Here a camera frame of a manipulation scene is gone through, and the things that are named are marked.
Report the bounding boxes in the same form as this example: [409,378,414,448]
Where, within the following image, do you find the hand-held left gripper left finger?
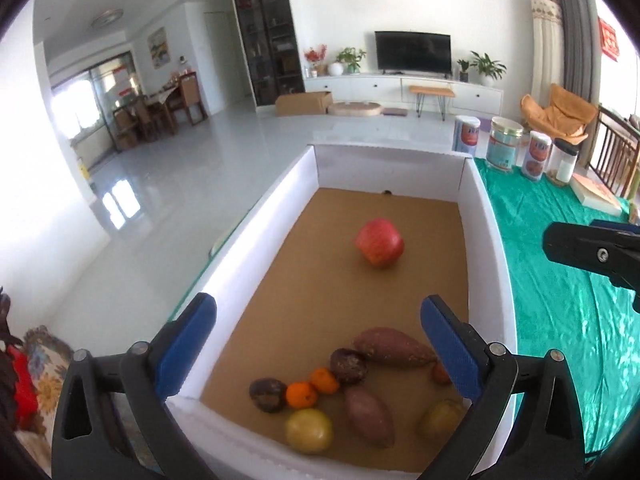
[50,291,218,480]

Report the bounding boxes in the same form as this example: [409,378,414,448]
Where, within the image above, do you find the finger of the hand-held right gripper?
[542,222,640,292]
[589,219,640,237]

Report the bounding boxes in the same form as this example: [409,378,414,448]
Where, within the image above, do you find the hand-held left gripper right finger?
[420,294,587,480]

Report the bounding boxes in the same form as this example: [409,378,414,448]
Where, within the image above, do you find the large brown sweet potato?
[352,327,438,368]

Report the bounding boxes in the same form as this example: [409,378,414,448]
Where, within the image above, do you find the yellow-green pear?
[419,399,468,438]
[285,408,334,455]

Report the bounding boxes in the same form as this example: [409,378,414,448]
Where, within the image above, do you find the dark passion fruit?
[249,377,289,413]
[329,347,370,385]

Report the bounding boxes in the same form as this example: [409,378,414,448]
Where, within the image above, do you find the small reddish sweet potato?
[344,385,396,448]

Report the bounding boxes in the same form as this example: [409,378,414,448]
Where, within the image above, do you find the bright orange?
[286,381,318,408]
[310,367,341,393]

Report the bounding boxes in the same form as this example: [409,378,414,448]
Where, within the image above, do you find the red apple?
[355,217,406,268]

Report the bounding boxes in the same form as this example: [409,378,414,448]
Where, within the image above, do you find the white flat book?
[571,173,623,216]

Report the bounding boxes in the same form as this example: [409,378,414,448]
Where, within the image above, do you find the dark wooden chair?
[589,105,640,200]

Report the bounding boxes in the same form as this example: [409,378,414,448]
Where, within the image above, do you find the clear jar with black lid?
[546,138,580,187]

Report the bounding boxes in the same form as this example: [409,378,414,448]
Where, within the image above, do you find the green tablecloth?
[472,157,640,461]

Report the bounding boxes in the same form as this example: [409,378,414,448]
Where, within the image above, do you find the tin can with red label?
[522,131,552,181]

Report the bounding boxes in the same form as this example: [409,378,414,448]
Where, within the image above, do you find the glass jar with gold lid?
[486,116,525,171]

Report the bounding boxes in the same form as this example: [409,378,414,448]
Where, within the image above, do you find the orange lounge chair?
[520,83,598,146]

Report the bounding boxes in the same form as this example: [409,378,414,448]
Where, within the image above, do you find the floral cushion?
[15,325,76,476]

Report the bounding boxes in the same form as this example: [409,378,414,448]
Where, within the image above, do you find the red-label tin can left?
[452,115,481,155]

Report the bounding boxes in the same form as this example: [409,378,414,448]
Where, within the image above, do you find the white standing air conditioner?
[529,0,566,98]

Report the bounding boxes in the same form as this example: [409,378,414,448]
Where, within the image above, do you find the large potted green plant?
[470,51,507,86]

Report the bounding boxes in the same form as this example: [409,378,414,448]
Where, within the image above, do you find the small wooden bench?
[409,85,457,121]

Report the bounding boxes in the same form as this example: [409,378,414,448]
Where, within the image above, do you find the grey curtain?
[540,0,601,103]

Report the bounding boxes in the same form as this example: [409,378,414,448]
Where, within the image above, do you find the wooden dining table set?
[111,71,208,152]

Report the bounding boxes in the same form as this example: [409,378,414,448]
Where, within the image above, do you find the black television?
[375,31,452,73]

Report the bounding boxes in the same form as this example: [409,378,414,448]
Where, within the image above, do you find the cardboard box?
[275,91,334,117]

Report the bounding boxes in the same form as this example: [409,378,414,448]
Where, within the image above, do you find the leafy plant with flowers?
[336,47,367,75]

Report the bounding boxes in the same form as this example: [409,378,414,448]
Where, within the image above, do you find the red flower bouquet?
[305,45,328,77]

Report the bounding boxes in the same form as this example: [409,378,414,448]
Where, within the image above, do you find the dark glass display cabinet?
[229,0,307,107]

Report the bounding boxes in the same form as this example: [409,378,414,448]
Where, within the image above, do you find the round ceiling lamp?
[91,8,124,27]

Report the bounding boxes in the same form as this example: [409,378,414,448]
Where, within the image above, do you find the red wall hanging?
[597,16,621,63]

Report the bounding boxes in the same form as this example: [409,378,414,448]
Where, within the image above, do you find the framed wall painting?
[147,26,171,70]

